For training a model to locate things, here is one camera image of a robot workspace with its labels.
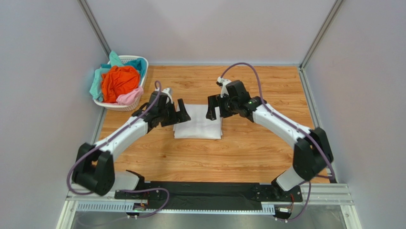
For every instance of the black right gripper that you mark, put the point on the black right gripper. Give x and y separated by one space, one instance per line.
218 106

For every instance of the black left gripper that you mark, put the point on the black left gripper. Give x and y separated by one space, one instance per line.
178 117

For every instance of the white t-shirt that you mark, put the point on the white t-shirt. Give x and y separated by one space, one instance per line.
199 127

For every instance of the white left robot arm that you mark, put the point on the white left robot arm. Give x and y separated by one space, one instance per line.
94 166

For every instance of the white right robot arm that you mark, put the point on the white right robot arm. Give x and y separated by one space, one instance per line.
312 151

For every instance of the pink t-shirt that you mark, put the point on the pink t-shirt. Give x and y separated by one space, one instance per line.
131 97

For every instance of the orange t-shirt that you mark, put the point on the orange t-shirt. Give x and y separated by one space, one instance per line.
119 80

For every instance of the white plastic laundry basket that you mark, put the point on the white plastic laundry basket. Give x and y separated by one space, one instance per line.
127 106

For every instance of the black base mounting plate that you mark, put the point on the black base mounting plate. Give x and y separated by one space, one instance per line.
210 195

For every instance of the teal t-shirt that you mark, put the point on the teal t-shirt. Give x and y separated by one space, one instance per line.
98 81

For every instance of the aluminium frame rail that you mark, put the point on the aluminium frame rail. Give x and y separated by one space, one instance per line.
313 195

